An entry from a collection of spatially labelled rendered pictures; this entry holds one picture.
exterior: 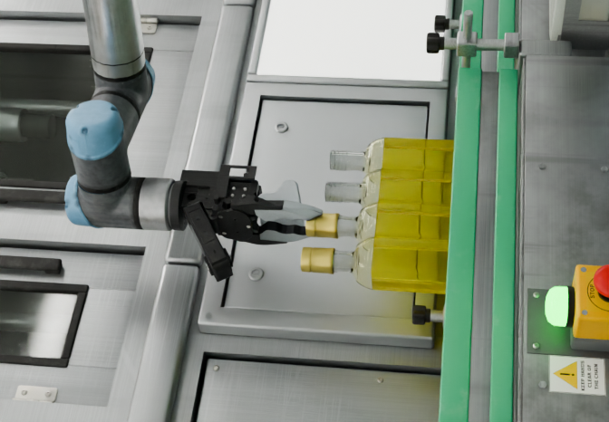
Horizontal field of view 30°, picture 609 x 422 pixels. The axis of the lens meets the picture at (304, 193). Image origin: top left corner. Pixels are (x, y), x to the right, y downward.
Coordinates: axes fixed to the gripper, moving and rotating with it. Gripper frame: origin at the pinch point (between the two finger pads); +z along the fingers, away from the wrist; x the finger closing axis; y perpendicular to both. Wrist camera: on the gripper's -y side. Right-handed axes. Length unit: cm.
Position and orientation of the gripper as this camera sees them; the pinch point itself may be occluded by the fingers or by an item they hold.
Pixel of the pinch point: (313, 225)
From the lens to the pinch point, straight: 157.6
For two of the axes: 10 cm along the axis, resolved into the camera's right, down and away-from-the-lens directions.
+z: 9.9, 0.5, -1.3
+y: 1.2, -8.0, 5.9
